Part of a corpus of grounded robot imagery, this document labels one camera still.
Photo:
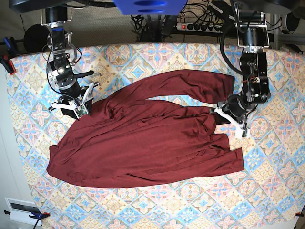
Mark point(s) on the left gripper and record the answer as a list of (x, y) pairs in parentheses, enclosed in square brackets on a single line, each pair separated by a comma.
[(236, 108)]

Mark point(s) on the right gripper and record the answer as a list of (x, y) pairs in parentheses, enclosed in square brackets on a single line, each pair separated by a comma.
[(67, 86)]

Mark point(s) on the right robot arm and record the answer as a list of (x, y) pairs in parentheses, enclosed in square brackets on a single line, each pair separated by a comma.
[(65, 54)]

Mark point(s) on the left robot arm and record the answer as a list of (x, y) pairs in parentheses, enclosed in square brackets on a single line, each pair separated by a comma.
[(253, 38)]

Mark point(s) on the patterned tablecloth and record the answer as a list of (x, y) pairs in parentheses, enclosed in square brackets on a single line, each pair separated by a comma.
[(270, 190)]

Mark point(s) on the white power strip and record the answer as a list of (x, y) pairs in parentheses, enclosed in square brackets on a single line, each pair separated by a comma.
[(183, 26)]

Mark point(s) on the orange black clamp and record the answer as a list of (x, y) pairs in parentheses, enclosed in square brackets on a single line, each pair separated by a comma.
[(7, 64)]

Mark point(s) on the round speaker top right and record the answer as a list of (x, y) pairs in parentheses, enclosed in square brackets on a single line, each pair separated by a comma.
[(289, 23)]

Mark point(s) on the blue clamp lower left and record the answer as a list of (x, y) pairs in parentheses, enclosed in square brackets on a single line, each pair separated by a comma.
[(38, 215)]

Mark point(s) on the orange clamp lower right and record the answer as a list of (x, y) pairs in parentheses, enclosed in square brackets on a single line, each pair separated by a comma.
[(299, 214)]

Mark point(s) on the blue handled clamp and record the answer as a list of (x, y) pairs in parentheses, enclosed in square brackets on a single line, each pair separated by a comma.
[(10, 43)]

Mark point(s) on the blue plastic mount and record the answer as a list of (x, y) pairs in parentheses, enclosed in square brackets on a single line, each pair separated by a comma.
[(150, 7)]

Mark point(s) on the white wall box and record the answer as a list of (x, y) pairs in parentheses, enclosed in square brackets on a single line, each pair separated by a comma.
[(20, 205)]

